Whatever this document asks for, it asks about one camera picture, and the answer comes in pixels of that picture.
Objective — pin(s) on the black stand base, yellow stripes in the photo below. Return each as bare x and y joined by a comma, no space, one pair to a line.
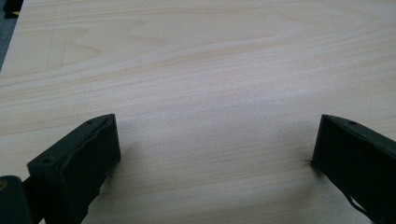
12,5

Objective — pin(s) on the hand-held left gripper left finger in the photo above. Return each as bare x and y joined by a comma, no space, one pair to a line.
77,168

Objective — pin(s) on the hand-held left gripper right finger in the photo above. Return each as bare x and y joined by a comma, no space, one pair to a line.
358,158

